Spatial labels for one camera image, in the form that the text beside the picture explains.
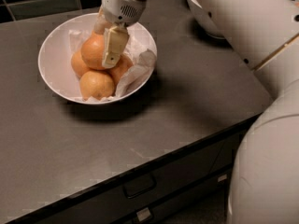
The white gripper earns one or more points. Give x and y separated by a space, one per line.
121 7

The orange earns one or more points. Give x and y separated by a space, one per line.
96 84
78 65
123 65
92 52

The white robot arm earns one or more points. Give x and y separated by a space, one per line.
201 88

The white paper in orange bowl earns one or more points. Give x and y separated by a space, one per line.
143 64

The white bowl with oranges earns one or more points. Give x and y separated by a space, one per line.
55 55

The white bowl with strawberries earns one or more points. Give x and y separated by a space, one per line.
204 20

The dark drawer cabinet front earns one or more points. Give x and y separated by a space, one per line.
154 190

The black drawer handle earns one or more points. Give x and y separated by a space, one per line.
139 186

